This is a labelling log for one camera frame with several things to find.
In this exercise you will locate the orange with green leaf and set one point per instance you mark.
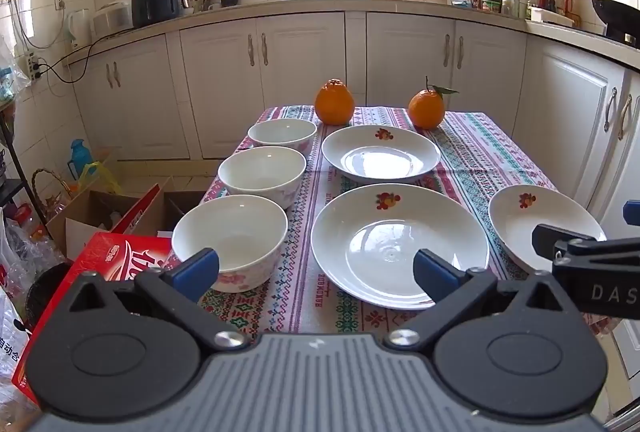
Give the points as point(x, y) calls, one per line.
point(426, 109)

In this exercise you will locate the white rice cooker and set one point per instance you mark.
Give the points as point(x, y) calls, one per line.
point(112, 16)

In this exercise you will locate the white bowl with pink flowers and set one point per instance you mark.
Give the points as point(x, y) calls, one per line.
point(230, 232)
point(262, 171)
point(282, 131)

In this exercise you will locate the clear plastic bag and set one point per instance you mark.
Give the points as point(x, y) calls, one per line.
point(12, 71)

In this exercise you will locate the wicker basket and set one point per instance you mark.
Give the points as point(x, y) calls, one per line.
point(50, 199)

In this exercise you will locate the black wok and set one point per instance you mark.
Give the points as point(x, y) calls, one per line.
point(617, 14)

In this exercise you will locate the black metal rack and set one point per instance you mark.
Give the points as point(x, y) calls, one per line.
point(20, 161)

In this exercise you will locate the white electric kettle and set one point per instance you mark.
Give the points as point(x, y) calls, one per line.
point(79, 27)

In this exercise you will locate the red cardboard box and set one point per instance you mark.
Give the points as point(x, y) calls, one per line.
point(110, 257)

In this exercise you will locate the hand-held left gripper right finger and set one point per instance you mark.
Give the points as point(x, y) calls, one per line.
point(435, 274)

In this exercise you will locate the yellow plastic bag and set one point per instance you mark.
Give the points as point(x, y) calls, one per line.
point(102, 177)

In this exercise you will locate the white plastic tray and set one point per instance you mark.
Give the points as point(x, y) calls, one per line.
point(550, 15)

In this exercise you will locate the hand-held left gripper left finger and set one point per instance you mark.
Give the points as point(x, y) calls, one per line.
point(197, 273)

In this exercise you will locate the orange without leaf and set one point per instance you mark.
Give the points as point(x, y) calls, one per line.
point(334, 104)

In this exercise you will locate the white plate with fruit print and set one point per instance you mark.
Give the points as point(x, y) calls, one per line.
point(380, 242)
point(520, 222)
point(380, 159)

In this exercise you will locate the kitchen countertop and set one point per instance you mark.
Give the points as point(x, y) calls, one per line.
point(320, 4)

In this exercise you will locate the patterned striped tablecloth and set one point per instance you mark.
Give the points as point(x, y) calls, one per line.
point(470, 151)

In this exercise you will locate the blue thermos jug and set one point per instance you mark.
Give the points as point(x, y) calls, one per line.
point(81, 159)

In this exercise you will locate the brown cardboard box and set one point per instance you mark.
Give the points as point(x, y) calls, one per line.
point(87, 212)

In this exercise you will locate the white power strip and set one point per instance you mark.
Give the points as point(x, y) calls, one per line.
point(34, 65)

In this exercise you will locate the row of condiment bottles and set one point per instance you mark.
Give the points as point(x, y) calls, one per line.
point(532, 1)

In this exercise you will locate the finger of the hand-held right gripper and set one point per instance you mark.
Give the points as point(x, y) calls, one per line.
point(632, 213)
point(555, 242)

